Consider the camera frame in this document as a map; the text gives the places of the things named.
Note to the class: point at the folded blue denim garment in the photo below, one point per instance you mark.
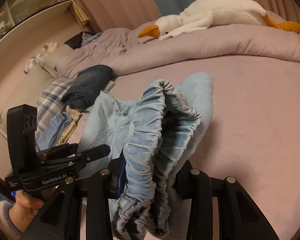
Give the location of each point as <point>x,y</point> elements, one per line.
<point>54,130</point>

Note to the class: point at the lilac quilted duvet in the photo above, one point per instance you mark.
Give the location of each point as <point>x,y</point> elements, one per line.
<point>125,53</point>

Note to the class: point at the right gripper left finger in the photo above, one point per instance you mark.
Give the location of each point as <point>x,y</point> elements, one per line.
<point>106,184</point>

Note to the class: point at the folded dark denim jeans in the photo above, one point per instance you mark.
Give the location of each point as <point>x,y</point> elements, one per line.
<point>87,86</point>

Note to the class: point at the wooden headboard shelf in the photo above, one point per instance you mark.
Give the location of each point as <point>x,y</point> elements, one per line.
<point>27,5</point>

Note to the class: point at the beige bed pillow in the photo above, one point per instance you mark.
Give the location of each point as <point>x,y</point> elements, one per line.
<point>49,62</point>

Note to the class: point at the person left hand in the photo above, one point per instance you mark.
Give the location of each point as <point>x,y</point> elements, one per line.
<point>22,212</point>

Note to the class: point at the folded mint green garment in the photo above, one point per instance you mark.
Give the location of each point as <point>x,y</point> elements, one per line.
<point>109,86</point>

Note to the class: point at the dark clothes pile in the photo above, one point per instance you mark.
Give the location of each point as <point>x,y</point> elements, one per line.
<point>82,39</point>

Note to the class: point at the pink window curtain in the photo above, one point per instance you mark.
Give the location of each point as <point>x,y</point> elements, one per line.
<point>106,14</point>

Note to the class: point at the folded cream patterned garment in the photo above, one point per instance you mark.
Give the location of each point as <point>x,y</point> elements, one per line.
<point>69,130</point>

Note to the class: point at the white goose plush toy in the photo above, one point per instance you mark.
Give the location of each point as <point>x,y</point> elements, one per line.
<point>203,14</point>

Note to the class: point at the fluffy blue white sleeve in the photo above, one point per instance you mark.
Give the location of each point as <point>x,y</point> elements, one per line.
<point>6,225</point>

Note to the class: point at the light blue strawberry pants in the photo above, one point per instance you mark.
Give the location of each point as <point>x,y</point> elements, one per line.
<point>156,135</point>

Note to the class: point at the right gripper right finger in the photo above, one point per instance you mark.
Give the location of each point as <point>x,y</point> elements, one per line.
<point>191,183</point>

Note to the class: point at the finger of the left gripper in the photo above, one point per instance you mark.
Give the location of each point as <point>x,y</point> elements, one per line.
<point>58,152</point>
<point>81,159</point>

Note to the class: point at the small white plush toy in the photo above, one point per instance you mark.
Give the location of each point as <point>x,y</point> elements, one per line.
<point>48,48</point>

